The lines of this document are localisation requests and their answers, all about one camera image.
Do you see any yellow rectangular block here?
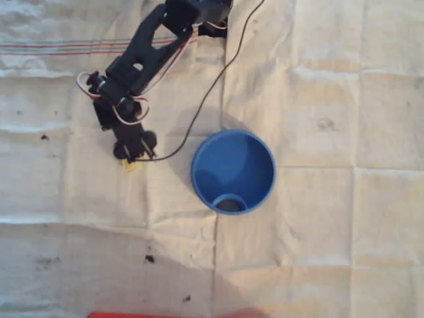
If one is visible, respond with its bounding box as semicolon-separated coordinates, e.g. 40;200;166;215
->
119;158;144;174

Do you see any blue plastic cup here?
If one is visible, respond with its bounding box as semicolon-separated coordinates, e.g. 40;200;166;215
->
190;129;277;216

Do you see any red flat object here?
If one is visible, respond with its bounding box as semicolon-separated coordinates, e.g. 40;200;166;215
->
88;307;266;318

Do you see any white striped cloth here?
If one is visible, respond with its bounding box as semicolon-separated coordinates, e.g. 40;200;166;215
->
0;0;424;318

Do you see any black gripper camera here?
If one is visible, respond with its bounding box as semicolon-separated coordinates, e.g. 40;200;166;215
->
141;130;159;148

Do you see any white red servo wire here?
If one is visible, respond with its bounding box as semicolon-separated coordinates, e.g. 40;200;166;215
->
77;26;199;127

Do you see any thin black camera cable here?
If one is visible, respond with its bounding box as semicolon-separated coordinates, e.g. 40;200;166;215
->
149;0;266;162

